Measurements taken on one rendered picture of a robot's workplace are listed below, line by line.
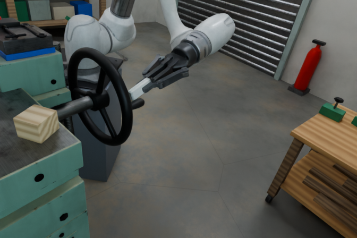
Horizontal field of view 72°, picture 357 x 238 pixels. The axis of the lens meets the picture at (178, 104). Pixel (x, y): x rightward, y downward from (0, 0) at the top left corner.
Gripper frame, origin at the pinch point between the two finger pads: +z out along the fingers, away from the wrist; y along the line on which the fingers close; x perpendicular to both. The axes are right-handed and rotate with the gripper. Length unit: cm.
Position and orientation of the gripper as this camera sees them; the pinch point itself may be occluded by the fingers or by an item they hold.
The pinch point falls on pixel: (140, 88)
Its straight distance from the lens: 67.3
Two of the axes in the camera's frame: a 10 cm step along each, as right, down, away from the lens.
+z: -6.6, 5.9, -4.6
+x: 0.9, 6.8, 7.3
